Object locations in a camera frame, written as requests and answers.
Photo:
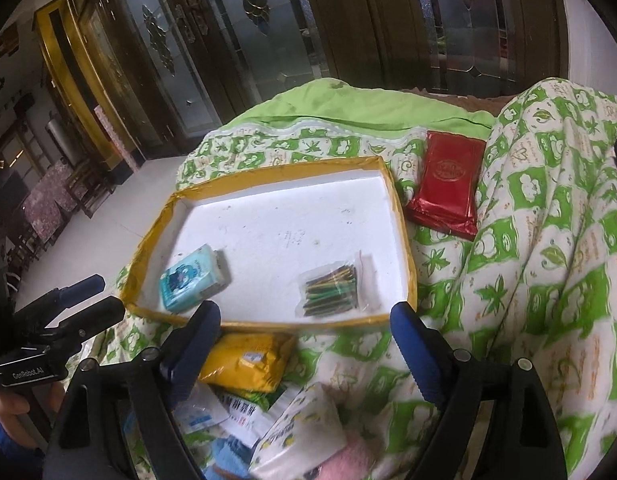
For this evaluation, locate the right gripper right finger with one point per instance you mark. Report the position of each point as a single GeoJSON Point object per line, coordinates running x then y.
{"type": "Point", "coordinates": [522, 440]}

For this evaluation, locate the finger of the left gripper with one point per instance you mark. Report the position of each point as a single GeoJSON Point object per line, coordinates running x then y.
{"type": "Point", "coordinates": [96, 322]}
{"type": "Point", "coordinates": [83, 287]}

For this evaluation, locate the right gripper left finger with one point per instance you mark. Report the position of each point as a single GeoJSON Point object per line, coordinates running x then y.
{"type": "Point", "coordinates": [88, 441]}

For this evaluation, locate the white blue desiccant sachet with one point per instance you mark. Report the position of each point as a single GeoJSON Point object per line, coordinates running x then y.
{"type": "Point", "coordinates": [201, 410]}

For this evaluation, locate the blue cartoon tissue pack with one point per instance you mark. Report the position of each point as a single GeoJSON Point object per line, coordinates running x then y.
{"type": "Point", "coordinates": [192, 279]}

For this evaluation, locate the green white medicine packet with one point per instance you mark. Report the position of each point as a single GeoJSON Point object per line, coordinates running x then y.
{"type": "Point", "coordinates": [250, 419]}

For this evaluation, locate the yellow snack packet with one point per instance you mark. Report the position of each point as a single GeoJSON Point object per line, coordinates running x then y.
{"type": "Point", "coordinates": [251, 362]}

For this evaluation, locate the white lemon print tissue pack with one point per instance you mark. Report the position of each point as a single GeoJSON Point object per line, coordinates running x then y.
{"type": "Point", "coordinates": [305, 436]}

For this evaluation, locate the bag of green sticks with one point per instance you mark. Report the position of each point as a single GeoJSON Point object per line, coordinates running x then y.
{"type": "Point", "coordinates": [340, 287]}

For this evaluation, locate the blue cloth toy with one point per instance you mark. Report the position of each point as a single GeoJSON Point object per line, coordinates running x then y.
{"type": "Point", "coordinates": [231, 460]}

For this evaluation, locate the person's left hand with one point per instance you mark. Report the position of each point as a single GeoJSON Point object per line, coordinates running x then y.
{"type": "Point", "coordinates": [12, 405]}

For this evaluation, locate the wooden chair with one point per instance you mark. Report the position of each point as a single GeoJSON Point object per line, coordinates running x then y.
{"type": "Point", "coordinates": [63, 191]}

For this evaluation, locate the yellow taped foam tray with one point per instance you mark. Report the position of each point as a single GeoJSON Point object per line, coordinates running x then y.
{"type": "Point", "coordinates": [274, 228]}

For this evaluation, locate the green patterned quilt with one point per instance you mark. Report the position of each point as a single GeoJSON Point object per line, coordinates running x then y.
{"type": "Point", "coordinates": [539, 281]}

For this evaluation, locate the wooden glass double door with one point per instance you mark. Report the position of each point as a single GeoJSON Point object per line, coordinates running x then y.
{"type": "Point", "coordinates": [176, 69]}

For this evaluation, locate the wooden glass side door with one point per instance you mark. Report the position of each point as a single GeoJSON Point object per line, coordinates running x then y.
{"type": "Point", "coordinates": [482, 48]}

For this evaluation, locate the golden door frame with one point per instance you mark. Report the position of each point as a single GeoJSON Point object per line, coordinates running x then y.
{"type": "Point", "coordinates": [81, 92]}

